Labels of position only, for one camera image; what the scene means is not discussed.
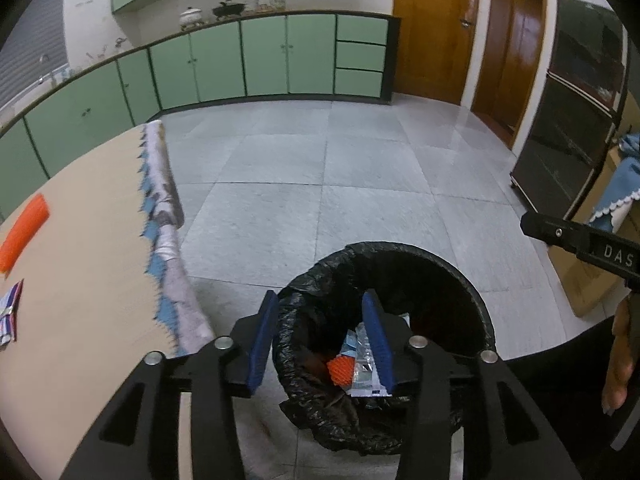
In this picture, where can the black trash bin with bag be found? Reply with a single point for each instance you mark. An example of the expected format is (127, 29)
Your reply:
(394, 291)

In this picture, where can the orange foam net sleeve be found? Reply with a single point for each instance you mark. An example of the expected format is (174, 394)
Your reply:
(24, 229)

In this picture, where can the person's right hand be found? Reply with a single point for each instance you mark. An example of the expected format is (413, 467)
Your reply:
(621, 363)

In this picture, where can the brown wooden door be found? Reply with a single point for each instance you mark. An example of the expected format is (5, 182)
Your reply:
(510, 60)
(434, 47)

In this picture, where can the black glass cabinet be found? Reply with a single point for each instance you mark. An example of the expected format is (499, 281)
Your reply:
(578, 110)

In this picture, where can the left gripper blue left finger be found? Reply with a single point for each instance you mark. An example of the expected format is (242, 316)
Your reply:
(252, 336)

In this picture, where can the colourful snack wrapper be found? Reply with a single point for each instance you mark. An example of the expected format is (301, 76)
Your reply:
(8, 307)

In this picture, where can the black wok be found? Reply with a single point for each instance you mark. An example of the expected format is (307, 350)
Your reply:
(228, 9)

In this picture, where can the green lower kitchen cabinets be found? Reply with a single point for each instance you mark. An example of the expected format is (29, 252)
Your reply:
(297, 55)

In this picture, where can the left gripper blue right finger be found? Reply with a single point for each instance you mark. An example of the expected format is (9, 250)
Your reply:
(389, 335)

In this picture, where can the beige tablecloth with blue trim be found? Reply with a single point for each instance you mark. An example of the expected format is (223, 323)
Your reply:
(103, 285)

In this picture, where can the grey window blind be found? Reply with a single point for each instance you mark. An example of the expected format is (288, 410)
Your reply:
(34, 49)

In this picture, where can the orange foam net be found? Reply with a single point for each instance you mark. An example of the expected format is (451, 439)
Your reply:
(341, 370)

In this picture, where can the white cooking pot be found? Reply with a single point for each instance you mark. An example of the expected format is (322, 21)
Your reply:
(191, 17)

